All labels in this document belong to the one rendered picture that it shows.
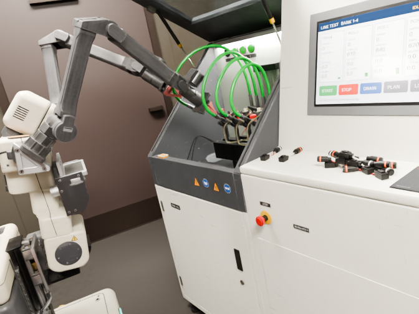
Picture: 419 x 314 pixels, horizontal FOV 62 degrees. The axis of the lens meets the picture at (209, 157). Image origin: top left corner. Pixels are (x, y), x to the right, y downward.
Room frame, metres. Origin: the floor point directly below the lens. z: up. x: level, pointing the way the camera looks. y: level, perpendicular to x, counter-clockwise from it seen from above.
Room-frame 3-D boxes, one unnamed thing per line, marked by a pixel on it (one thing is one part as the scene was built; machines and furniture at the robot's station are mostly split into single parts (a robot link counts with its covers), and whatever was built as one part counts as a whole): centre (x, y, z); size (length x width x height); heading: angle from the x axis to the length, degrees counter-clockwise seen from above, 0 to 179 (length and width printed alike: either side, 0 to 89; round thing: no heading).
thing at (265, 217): (1.11, -0.14, 0.80); 0.05 x 0.04 x 0.05; 36
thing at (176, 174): (1.50, 0.09, 0.87); 0.62 x 0.04 x 0.16; 36
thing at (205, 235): (1.49, 0.11, 0.44); 0.65 x 0.02 x 0.68; 36
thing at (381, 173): (0.96, -0.42, 1.01); 0.23 x 0.11 x 0.06; 36
